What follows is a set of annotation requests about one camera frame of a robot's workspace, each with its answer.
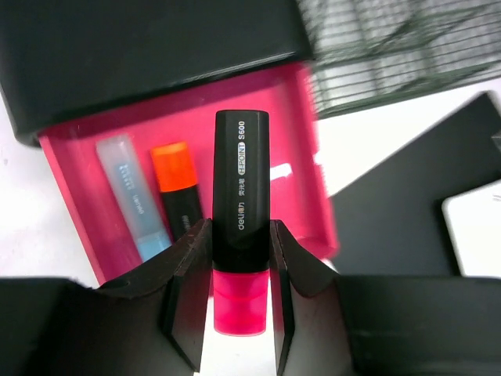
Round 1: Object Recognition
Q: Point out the black orange highlighter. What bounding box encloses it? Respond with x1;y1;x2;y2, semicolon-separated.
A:
150;142;204;242

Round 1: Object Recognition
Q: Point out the green wire mesh organizer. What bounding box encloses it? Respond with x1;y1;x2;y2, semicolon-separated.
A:
299;0;500;118

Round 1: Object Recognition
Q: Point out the black clipboard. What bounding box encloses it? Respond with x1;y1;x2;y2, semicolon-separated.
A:
331;92;500;277

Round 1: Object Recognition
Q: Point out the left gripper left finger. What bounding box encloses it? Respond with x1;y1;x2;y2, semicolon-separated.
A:
1;219;212;375

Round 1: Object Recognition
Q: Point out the black drawer cabinet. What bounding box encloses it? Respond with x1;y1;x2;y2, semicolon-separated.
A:
1;1;313;146

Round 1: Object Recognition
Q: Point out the light blue highlighter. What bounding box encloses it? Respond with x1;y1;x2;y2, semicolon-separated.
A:
96;135;171;262

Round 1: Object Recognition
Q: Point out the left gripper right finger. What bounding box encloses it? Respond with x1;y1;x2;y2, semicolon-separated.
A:
269;220;500;375

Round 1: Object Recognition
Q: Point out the black pink highlighter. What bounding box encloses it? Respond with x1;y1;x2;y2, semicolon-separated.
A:
212;110;270;336

